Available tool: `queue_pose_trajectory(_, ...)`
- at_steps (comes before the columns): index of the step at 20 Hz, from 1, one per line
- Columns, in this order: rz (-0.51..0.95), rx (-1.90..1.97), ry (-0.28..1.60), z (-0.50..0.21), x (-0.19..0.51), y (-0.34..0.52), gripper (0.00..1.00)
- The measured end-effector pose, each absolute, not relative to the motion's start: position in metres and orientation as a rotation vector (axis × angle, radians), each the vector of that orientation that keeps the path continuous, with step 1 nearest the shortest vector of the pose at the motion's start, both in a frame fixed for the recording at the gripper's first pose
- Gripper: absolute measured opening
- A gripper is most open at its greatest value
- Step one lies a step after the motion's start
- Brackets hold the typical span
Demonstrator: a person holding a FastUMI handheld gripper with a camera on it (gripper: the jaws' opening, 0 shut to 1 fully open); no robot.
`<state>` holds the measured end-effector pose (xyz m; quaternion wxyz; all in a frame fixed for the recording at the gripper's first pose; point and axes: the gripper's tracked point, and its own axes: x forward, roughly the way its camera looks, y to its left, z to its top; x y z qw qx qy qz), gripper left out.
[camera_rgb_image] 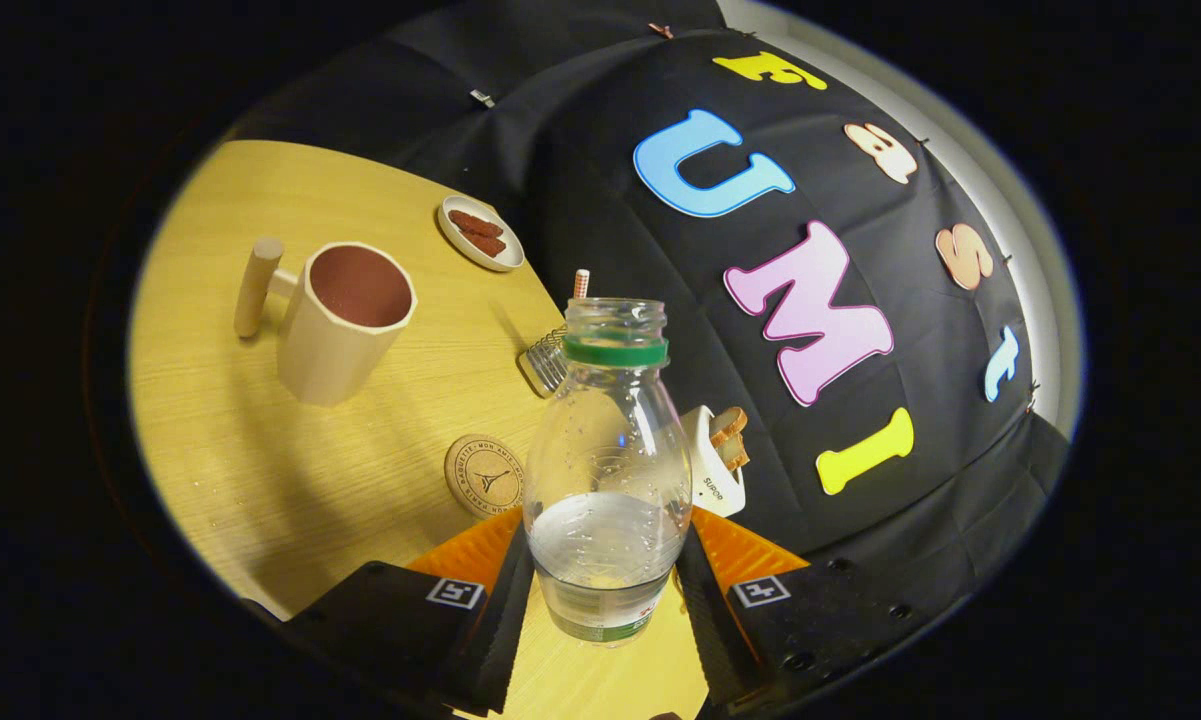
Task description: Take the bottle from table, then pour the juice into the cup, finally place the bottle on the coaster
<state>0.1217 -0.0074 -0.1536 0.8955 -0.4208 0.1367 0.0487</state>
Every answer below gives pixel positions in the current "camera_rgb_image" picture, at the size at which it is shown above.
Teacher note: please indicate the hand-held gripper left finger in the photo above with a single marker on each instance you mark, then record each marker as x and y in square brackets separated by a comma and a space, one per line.
[495, 650]

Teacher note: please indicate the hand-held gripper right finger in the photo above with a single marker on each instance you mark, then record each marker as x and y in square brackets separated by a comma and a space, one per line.
[710, 640]

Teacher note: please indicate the round cork coaster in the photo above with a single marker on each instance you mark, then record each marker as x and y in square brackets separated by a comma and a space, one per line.
[480, 475]

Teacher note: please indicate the clear plastic juice bottle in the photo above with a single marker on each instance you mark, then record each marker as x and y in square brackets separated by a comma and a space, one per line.
[605, 450]

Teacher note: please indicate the white toaster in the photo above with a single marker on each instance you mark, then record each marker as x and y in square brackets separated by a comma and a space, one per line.
[710, 485]

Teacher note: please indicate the toast slice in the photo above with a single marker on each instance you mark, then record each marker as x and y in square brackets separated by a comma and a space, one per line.
[735, 457]
[730, 425]

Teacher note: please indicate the wooden table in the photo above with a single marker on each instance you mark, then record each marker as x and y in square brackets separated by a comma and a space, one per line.
[240, 450]

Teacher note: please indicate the red sausage piece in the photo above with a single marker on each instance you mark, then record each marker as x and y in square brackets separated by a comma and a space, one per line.
[488, 244]
[475, 223]

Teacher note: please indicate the small white plate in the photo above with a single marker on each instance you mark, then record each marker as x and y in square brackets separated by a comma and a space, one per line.
[452, 232]

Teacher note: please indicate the black backdrop cloth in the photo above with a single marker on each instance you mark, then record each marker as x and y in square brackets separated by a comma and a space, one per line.
[560, 150]

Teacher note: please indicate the white cloth clip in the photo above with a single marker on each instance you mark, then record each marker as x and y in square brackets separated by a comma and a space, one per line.
[482, 98]

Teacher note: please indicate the orange cloth clip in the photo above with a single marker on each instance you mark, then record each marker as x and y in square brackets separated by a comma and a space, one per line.
[660, 30]

